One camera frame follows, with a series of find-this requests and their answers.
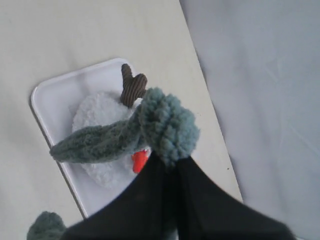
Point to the white backdrop curtain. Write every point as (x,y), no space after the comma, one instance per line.
(261,63)

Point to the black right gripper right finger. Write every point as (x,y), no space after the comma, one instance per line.
(206,212)

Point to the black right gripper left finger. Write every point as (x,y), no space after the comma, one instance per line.
(143,211)

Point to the teal fleece scarf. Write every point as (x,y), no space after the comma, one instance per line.
(160,122)

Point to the white snowman plush toy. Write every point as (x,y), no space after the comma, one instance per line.
(105,108)

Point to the white plastic tray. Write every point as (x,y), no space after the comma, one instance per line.
(55,103)

